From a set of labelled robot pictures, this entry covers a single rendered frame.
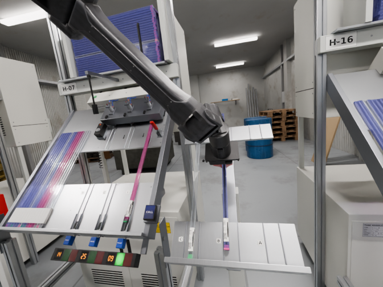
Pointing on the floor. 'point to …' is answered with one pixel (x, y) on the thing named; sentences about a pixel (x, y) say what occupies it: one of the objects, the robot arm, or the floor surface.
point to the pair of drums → (267, 147)
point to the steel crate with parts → (151, 157)
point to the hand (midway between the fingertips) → (224, 164)
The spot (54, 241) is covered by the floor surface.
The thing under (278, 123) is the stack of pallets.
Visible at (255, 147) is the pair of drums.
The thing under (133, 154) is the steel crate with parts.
